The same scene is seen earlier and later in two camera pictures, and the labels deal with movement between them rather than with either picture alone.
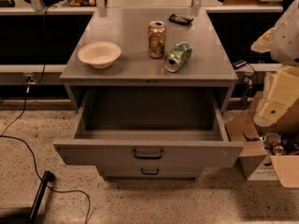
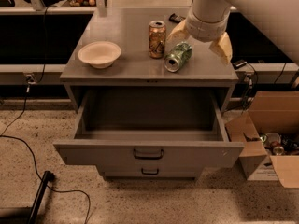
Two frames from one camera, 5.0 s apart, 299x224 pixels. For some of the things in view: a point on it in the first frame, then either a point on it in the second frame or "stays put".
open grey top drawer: (147, 128) stays put
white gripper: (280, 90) → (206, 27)
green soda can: (180, 52) stays put
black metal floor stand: (49, 176) stays put
